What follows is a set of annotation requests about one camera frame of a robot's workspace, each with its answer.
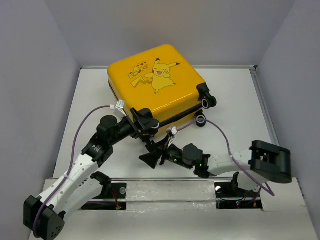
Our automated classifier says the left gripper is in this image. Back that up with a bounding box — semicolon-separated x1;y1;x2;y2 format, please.
108;107;158;146

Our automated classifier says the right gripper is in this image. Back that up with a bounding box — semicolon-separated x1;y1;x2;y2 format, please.
139;134;192;170

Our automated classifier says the yellow hard-shell suitcase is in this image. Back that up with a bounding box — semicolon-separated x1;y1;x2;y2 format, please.
107;44;217;135

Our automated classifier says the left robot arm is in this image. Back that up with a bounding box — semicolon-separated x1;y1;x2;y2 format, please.
23;108;158;240

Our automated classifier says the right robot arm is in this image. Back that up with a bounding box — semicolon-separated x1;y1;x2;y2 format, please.
139;138;292;196

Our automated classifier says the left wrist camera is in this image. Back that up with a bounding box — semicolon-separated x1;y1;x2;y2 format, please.
113;99;127;119

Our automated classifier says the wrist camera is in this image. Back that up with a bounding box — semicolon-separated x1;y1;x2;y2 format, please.
113;99;127;119
166;126;179;147

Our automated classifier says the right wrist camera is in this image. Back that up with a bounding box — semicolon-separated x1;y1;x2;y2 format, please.
166;126;179;147

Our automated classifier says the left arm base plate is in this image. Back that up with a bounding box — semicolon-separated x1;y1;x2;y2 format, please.
80;182;127;211

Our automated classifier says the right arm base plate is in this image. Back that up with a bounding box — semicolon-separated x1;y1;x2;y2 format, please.
215;182;263;210

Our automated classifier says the aluminium table rail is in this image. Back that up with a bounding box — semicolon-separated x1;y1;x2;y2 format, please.
249;65;279;145

